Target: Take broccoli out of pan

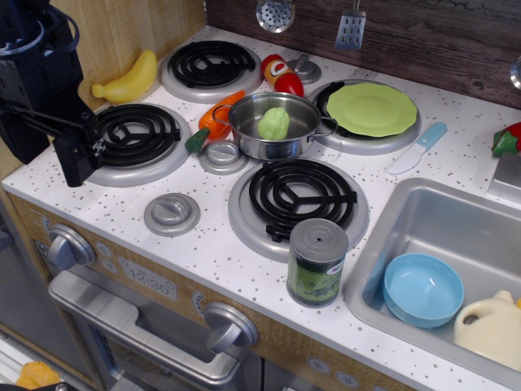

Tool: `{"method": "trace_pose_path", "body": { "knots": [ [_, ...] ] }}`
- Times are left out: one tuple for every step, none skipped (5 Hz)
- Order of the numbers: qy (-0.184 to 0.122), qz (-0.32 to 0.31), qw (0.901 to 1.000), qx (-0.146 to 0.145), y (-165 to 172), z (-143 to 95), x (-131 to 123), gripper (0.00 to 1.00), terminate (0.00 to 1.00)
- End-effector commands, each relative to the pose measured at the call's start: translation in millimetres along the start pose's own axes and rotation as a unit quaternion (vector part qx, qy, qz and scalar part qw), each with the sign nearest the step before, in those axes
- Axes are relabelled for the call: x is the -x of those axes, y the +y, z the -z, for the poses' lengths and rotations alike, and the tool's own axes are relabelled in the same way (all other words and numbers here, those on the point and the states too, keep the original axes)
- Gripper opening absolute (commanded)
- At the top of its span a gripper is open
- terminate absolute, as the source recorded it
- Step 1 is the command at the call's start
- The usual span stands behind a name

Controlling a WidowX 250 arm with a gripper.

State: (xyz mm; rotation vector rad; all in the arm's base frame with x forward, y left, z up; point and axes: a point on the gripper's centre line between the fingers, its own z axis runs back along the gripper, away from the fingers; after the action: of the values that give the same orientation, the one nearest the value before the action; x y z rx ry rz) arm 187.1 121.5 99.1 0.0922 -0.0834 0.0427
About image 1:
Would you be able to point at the red toy pepper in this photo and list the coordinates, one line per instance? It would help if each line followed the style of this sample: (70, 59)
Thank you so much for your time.
(507, 140)

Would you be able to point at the hanging metal ladle edge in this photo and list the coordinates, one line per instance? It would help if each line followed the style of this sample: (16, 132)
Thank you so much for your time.
(515, 73)

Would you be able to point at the grey stove top knob back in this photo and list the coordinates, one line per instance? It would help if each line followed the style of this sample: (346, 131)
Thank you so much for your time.
(307, 71)

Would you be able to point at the silver oven door handle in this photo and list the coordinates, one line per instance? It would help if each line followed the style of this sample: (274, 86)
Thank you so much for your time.
(131, 352)

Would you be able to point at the light green toy broccoli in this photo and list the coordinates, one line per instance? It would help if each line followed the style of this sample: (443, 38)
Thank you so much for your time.
(274, 124)

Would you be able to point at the yellow toy banana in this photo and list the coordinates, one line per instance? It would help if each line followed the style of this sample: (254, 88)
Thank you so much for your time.
(135, 83)

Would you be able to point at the green labelled toy can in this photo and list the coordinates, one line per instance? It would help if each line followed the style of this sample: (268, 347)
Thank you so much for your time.
(317, 251)

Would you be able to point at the oven dial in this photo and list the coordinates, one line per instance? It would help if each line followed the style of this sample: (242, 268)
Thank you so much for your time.
(228, 326)
(68, 248)

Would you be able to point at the green plastic plate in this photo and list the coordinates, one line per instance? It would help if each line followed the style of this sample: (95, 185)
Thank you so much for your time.
(372, 110)

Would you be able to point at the red toy ketchup bottle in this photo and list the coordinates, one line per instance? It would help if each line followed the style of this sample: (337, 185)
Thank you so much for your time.
(281, 76)

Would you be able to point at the orange toy carrot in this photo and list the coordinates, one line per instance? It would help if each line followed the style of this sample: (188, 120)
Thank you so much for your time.
(213, 125)

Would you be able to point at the grey stove knob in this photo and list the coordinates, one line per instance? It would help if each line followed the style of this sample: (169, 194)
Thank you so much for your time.
(222, 158)
(172, 215)
(307, 71)

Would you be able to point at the left oven dial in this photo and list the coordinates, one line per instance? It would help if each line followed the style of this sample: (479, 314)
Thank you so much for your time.
(68, 248)

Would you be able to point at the front right stove burner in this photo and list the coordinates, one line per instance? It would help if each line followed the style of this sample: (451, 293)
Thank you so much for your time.
(267, 202)

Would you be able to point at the grey stove top knob front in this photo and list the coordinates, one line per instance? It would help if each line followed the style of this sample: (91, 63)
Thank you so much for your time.
(172, 215)

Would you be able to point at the right oven dial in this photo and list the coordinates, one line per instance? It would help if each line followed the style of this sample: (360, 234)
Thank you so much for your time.
(228, 326)

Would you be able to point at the small steel pan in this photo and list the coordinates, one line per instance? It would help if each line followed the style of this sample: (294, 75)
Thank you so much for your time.
(306, 124)

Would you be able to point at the grey stove top knob middle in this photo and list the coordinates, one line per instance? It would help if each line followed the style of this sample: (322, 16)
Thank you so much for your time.
(222, 158)

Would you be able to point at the silver toy sink basin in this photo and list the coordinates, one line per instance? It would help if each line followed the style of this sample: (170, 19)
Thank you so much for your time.
(433, 253)

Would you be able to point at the blue plastic bowl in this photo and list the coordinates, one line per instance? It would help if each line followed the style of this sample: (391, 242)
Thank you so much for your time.
(422, 290)

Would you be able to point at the back left stove burner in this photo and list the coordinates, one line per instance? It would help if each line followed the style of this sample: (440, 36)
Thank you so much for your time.
(209, 71)

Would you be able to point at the front left stove burner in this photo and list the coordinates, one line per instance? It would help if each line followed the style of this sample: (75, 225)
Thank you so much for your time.
(144, 142)

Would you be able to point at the cream toy jug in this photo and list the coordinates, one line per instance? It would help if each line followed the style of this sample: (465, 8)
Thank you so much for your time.
(491, 328)

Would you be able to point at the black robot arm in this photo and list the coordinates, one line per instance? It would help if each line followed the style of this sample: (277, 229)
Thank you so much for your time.
(35, 30)

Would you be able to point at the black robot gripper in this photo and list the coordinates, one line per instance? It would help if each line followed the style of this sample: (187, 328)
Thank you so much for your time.
(41, 99)

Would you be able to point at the hanging metal spatula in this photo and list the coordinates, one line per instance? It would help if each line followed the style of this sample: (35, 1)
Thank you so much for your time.
(351, 28)

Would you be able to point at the orange object bottom corner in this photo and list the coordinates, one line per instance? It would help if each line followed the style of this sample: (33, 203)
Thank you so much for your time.
(34, 375)

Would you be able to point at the hanging metal strainer spoon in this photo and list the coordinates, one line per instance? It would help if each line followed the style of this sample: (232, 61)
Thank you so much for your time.
(275, 16)

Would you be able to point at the blue handled toy knife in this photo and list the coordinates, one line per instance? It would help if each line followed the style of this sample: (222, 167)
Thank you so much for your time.
(413, 155)

